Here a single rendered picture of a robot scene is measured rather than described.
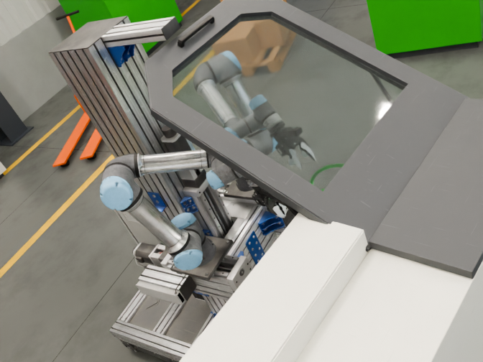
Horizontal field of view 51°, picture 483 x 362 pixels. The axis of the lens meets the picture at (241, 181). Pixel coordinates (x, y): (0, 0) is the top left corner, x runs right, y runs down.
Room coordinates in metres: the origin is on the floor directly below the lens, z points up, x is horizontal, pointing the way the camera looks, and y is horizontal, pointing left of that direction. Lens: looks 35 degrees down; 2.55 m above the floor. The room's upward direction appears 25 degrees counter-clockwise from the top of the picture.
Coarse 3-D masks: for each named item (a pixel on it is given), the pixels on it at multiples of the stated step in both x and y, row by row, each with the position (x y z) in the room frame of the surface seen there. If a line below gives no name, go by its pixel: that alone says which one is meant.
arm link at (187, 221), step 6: (180, 216) 1.75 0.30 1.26; (186, 216) 1.73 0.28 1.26; (192, 216) 1.72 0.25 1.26; (174, 222) 1.73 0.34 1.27; (180, 222) 1.71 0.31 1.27; (186, 222) 1.69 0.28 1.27; (192, 222) 1.69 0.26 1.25; (180, 228) 1.67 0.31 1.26; (186, 228) 1.67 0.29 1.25; (192, 228) 1.67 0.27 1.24; (198, 228) 1.70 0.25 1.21; (198, 234) 1.66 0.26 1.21
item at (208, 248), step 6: (204, 234) 1.73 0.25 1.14; (204, 240) 1.70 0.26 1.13; (210, 240) 1.74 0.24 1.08; (204, 246) 1.69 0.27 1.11; (210, 246) 1.70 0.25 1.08; (204, 252) 1.67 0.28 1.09; (210, 252) 1.68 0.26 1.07; (204, 258) 1.66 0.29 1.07; (210, 258) 1.67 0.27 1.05; (204, 264) 1.66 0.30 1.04
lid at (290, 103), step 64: (256, 0) 1.94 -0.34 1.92; (192, 64) 1.68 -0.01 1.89; (256, 64) 1.65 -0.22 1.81; (320, 64) 1.62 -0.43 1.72; (384, 64) 1.56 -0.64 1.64; (192, 128) 1.41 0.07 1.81; (256, 128) 1.39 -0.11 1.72; (320, 128) 1.36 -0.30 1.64; (384, 128) 1.31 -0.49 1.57; (320, 192) 1.13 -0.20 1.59; (384, 192) 1.09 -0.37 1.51
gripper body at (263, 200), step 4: (252, 188) 1.54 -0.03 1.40; (256, 188) 1.52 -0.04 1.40; (260, 188) 1.52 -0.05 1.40; (256, 192) 1.57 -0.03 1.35; (260, 192) 1.55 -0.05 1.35; (252, 196) 1.57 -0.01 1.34; (256, 196) 1.56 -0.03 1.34; (260, 196) 1.54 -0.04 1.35; (264, 196) 1.53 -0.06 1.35; (260, 200) 1.55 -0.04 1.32; (264, 200) 1.52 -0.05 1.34; (268, 200) 1.51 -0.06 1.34; (272, 200) 1.52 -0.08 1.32; (260, 204) 1.55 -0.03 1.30; (264, 204) 1.54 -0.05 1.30; (268, 204) 1.51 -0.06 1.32; (272, 204) 1.51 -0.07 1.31
